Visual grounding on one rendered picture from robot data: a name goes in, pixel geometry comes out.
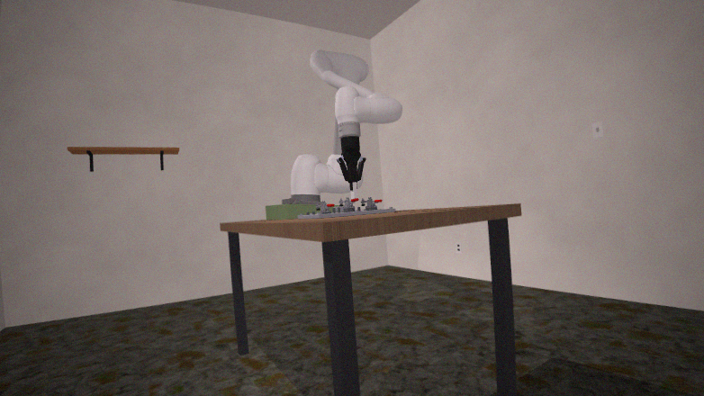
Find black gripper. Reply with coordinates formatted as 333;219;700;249
337;136;366;199

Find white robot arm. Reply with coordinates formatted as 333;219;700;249
281;49;402;205

